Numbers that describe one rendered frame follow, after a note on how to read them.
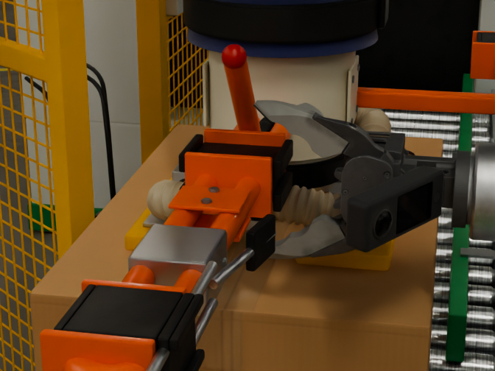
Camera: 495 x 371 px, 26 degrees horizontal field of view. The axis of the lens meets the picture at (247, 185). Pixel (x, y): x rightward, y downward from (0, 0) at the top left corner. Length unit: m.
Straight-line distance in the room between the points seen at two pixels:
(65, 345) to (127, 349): 0.04
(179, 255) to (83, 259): 0.37
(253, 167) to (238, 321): 0.16
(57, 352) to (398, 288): 0.49
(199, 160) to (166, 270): 0.21
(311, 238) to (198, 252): 0.22
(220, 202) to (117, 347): 0.27
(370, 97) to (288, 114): 0.32
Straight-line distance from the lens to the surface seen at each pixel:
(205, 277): 0.76
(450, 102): 1.28
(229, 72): 0.99
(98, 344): 0.68
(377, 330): 1.03
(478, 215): 0.97
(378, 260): 1.13
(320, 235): 1.01
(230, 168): 0.99
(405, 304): 1.07
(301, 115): 0.97
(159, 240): 0.83
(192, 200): 0.92
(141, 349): 0.67
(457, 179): 0.97
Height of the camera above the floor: 1.42
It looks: 20 degrees down
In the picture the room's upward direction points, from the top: straight up
